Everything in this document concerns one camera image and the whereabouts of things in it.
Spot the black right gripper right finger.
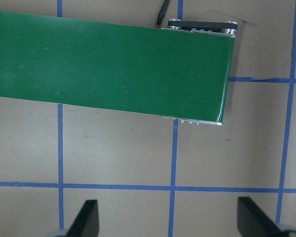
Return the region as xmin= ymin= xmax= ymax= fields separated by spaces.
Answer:
xmin=237 ymin=197 xmax=281 ymax=237

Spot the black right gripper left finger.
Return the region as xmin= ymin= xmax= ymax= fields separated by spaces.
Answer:
xmin=66 ymin=199 xmax=99 ymax=237

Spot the green conveyor belt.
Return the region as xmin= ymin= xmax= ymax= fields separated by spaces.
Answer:
xmin=0 ymin=11 xmax=238 ymax=125

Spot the red black conveyor cable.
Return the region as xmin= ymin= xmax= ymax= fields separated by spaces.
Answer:
xmin=155 ymin=0 xmax=172 ymax=29

